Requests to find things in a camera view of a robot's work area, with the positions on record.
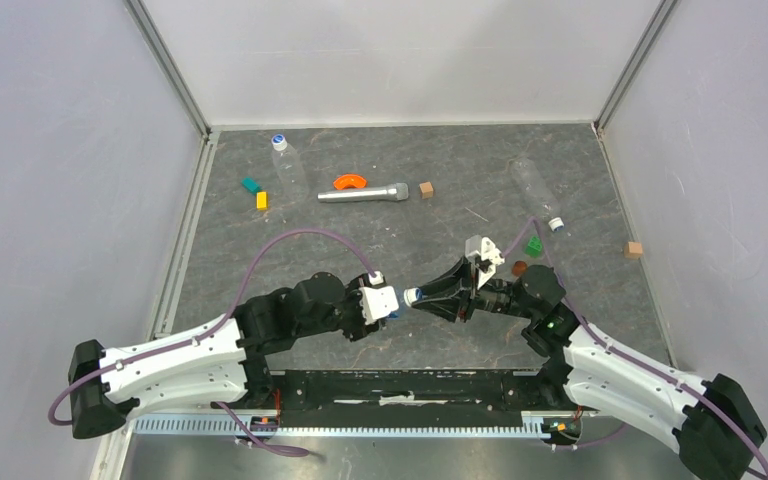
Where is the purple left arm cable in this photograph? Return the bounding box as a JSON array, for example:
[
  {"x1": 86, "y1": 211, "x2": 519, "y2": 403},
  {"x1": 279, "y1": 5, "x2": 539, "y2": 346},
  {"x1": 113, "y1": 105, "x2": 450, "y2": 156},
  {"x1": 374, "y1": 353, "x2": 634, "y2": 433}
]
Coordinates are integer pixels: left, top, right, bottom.
[{"x1": 47, "y1": 228, "x2": 382, "y2": 427}]

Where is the blue labelled Pocari bottle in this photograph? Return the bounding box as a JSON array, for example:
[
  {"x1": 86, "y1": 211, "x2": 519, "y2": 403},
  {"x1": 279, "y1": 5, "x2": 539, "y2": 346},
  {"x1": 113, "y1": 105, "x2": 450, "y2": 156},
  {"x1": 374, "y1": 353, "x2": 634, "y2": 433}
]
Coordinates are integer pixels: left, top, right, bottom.
[{"x1": 387, "y1": 290, "x2": 407, "y2": 321}]

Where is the blue-white Pocari bottle cap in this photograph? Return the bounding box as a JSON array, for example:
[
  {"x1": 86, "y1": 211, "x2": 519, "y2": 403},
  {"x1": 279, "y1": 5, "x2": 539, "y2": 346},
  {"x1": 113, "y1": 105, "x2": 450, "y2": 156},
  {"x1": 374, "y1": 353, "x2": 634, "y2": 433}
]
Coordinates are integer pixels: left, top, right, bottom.
[{"x1": 403, "y1": 287, "x2": 423, "y2": 308}]

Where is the brown wooden cube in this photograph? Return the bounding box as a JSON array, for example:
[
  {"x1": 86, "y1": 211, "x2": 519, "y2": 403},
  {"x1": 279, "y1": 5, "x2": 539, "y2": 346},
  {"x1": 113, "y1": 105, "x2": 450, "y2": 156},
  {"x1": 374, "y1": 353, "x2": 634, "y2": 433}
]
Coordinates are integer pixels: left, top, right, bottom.
[{"x1": 419, "y1": 182, "x2": 435, "y2": 200}]

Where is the yellow rectangular block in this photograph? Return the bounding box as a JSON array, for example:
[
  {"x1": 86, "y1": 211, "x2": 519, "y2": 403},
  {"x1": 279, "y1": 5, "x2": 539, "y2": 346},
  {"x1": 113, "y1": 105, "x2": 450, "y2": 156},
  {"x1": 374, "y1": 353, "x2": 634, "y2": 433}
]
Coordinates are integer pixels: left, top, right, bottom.
[{"x1": 256, "y1": 191, "x2": 269, "y2": 211}]

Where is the slotted grey cable duct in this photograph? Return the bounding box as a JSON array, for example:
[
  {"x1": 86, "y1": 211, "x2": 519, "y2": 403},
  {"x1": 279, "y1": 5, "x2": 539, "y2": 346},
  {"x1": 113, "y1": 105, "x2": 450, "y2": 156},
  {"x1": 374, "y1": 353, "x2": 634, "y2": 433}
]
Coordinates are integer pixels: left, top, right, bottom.
[{"x1": 133, "y1": 413, "x2": 544, "y2": 439}]

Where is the teal rectangular block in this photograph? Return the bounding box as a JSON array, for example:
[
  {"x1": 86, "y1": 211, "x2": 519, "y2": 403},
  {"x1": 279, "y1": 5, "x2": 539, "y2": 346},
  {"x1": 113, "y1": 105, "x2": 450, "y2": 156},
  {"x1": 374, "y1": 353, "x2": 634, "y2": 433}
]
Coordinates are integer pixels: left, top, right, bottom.
[{"x1": 241, "y1": 177, "x2": 262, "y2": 195}]

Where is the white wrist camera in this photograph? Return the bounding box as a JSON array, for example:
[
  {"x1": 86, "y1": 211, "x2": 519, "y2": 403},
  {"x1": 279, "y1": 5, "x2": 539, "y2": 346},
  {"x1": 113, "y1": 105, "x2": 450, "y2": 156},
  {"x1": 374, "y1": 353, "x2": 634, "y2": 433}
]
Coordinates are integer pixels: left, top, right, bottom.
[
  {"x1": 464, "y1": 235, "x2": 505, "y2": 290},
  {"x1": 359, "y1": 271, "x2": 397, "y2": 325}
]

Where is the orange curved pipe piece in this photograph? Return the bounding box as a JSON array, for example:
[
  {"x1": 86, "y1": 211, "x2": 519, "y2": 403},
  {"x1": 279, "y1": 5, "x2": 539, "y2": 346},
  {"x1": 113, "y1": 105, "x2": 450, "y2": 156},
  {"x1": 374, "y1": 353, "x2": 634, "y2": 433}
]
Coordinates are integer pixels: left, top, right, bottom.
[{"x1": 333, "y1": 174, "x2": 368, "y2": 190}]

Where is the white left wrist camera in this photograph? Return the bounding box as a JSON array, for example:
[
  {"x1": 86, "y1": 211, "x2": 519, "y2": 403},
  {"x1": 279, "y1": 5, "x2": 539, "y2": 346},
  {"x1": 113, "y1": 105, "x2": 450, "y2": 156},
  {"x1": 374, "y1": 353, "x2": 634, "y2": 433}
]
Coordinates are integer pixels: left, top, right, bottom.
[{"x1": 359, "y1": 271, "x2": 397, "y2": 325}]

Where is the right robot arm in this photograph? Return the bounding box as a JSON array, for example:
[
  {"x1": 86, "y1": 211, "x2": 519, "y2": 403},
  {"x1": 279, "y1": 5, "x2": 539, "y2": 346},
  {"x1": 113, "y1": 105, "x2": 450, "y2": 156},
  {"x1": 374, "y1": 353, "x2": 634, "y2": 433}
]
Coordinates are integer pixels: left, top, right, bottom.
[{"x1": 404, "y1": 259, "x2": 768, "y2": 479}]

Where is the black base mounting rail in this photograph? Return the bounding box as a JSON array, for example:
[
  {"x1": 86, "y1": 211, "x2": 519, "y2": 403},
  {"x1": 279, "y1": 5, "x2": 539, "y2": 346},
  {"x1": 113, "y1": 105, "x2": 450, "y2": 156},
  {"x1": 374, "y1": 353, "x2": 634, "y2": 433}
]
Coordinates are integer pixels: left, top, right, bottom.
[{"x1": 229, "y1": 369, "x2": 578, "y2": 428}]

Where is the small brown round object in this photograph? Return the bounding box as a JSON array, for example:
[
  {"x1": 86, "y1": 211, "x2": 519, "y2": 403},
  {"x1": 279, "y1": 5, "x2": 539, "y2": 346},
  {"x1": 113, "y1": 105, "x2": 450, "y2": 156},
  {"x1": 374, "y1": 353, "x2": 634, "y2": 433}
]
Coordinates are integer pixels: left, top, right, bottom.
[{"x1": 511, "y1": 260, "x2": 528, "y2": 277}]

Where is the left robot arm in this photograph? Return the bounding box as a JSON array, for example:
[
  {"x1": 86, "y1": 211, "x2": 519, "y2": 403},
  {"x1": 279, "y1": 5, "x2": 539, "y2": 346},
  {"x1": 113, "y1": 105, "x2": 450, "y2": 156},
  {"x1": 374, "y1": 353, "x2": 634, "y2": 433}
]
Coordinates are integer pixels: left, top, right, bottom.
[{"x1": 67, "y1": 272, "x2": 399, "y2": 440}]

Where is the green toy brick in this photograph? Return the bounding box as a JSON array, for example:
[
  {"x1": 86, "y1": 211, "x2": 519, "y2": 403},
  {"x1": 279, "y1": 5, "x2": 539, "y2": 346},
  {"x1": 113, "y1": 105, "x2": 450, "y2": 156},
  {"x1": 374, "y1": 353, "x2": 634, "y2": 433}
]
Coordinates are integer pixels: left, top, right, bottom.
[{"x1": 523, "y1": 235, "x2": 544, "y2": 259}]

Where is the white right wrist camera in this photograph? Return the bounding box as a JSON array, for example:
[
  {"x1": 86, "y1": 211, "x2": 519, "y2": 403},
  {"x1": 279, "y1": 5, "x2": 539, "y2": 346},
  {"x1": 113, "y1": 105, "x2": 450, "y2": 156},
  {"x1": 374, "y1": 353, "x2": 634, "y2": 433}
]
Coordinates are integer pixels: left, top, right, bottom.
[{"x1": 464, "y1": 235, "x2": 505, "y2": 290}]

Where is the clear bottle with blue-white cap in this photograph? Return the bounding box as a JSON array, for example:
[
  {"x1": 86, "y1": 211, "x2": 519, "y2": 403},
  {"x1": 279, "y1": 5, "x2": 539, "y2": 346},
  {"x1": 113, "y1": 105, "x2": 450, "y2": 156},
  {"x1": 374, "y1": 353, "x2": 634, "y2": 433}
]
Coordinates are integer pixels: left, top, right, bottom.
[{"x1": 271, "y1": 134, "x2": 309, "y2": 200}]

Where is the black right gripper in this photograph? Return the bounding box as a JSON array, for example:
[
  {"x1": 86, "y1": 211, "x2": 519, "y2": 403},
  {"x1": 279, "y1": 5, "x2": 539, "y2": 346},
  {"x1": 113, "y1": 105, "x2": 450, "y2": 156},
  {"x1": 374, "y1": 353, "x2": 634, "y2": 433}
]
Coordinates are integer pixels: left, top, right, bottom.
[{"x1": 411, "y1": 256, "x2": 536, "y2": 325}]

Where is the silver microphone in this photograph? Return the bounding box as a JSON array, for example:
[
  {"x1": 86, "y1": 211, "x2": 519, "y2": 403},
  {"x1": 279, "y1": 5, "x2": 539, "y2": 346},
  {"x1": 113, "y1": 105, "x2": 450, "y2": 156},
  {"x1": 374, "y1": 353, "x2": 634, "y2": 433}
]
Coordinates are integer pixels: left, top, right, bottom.
[{"x1": 317, "y1": 183, "x2": 409, "y2": 203}]

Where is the brown cube near right wall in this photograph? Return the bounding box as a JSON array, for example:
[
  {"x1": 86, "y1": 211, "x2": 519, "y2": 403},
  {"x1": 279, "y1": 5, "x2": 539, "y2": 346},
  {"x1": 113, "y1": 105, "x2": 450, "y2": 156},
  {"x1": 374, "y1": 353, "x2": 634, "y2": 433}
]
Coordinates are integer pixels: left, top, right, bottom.
[{"x1": 623, "y1": 241, "x2": 644, "y2": 260}]

